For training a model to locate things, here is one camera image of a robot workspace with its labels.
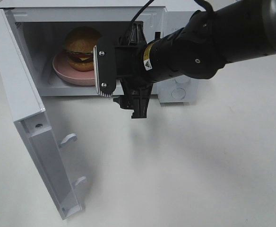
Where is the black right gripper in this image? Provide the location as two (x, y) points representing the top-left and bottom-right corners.
(113, 21), (185, 119)

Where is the round white door button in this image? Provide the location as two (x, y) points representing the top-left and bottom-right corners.
(171, 88), (186, 100)

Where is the burger with lettuce and tomato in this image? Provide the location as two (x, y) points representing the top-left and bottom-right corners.
(63, 26), (102, 71)

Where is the pink round plate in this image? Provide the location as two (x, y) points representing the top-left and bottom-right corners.
(52, 52), (95, 86)

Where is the white microwave door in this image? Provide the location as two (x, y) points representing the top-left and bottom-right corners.
(0, 9), (85, 219)

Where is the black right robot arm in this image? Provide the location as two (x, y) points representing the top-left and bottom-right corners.
(114, 0), (276, 119)

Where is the white microwave oven body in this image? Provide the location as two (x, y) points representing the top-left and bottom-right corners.
(0, 0), (215, 106)

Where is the black camera cable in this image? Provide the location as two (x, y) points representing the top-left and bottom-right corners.
(128, 0), (214, 31)

